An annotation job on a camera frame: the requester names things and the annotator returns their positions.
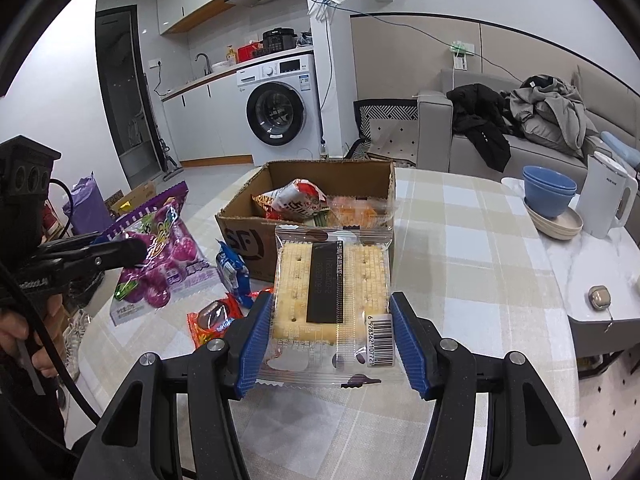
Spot purple grape candy bag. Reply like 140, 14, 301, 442
98, 181, 220, 326

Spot red Oreo pack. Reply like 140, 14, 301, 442
186, 292, 243, 348

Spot blue Oreo cookie pack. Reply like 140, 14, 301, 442
215, 240, 254, 309

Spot clear seaweed cracker pack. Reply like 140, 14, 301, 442
258, 226, 399, 388

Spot white red snack bag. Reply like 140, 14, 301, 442
252, 179, 328, 221

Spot orange bread clear bag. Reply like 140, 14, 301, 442
328, 196, 395, 230

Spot person's left hand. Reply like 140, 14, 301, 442
0, 295, 66, 378

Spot purple trash bag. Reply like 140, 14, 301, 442
63, 174, 113, 235

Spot small cardboard box on floor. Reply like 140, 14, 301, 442
106, 181, 156, 218

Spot SF cardboard box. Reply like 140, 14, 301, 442
216, 159, 395, 282

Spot white kitchen cabinets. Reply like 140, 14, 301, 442
163, 75, 253, 162

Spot beige plates stack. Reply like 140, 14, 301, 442
525, 203, 584, 240

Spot blue bowls stack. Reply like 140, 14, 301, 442
522, 166, 577, 219

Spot white electric kettle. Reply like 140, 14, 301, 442
576, 151, 638, 240

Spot white washing machine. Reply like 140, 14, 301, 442
236, 52, 322, 166

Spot black jacket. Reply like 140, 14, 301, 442
446, 84, 511, 172

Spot grey jacket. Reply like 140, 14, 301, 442
506, 75, 597, 157

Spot grey sofa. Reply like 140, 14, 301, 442
415, 66, 640, 187

